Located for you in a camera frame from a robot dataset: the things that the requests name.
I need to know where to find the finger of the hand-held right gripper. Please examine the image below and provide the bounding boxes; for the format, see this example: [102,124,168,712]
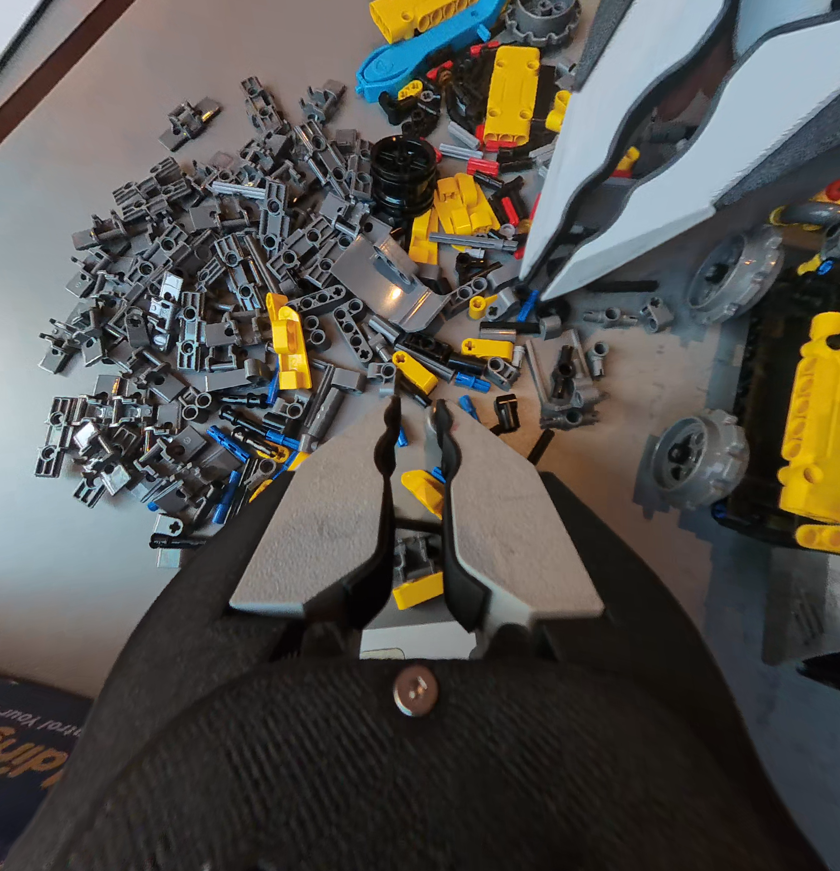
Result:
[518,0,741,283]
[539,20,840,300]

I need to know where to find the yellow stacked beam frame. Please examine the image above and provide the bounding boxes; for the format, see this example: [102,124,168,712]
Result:
[367,0,488,47]

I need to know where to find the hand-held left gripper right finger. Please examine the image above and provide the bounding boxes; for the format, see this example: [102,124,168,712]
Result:
[430,400,605,641]

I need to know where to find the black wheel rim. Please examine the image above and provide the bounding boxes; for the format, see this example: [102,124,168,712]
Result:
[370,134,439,220]

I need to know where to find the yellow toy vehicle model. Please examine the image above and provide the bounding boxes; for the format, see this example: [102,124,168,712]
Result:
[648,178,840,548]

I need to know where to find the blue brick separator tool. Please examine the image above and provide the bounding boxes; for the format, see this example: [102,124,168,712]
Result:
[355,0,511,104]

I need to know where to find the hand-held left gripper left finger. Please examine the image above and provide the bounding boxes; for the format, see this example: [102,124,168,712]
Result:
[230,398,402,630]

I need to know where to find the black long axle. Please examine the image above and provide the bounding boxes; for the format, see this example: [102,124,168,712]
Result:
[583,278,677,295]

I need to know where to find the pile of mixed coloured pieces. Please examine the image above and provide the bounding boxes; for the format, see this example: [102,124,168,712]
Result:
[366,41,676,610]

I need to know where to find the dark grey sprocket wheel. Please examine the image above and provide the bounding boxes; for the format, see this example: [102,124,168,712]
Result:
[505,0,583,50]

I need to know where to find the dark blue kit box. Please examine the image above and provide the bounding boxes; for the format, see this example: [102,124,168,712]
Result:
[0,670,94,868]

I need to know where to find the yellow rectangular panel piece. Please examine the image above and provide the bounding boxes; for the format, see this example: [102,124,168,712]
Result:
[483,45,542,148]

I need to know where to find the grey curved panel piece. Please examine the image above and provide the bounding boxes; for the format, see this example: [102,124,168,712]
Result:
[330,233,456,329]

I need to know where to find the pile of grey track links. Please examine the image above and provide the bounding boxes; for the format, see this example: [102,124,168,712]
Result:
[34,76,394,569]

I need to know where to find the grey desk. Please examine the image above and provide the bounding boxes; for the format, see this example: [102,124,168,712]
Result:
[0,0,840,871]

